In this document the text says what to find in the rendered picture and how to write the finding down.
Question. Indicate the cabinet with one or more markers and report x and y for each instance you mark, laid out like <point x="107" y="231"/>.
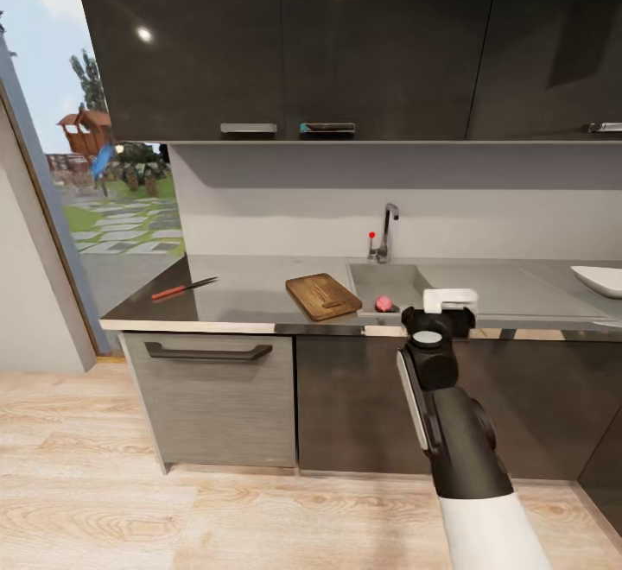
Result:
<point x="288" y="71"/>
<point x="550" y="72"/>

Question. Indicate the fixed window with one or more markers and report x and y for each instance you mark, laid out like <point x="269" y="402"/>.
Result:
<point x="110" y="206"/>

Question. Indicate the vidalia onion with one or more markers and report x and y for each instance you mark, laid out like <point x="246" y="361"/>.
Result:
<point x="383" y="304"/>

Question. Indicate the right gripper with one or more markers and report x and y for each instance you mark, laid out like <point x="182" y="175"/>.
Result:
<point x="456" y="322"/>

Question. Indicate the bowl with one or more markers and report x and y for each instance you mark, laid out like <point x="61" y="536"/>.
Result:
<point x="605" y="281"/>

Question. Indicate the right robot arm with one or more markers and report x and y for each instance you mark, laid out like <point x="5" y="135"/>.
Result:
<point x="485" y="524"/>

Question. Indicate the cutting board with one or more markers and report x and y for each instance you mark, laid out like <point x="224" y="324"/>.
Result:
<point x="322" y="296"/>

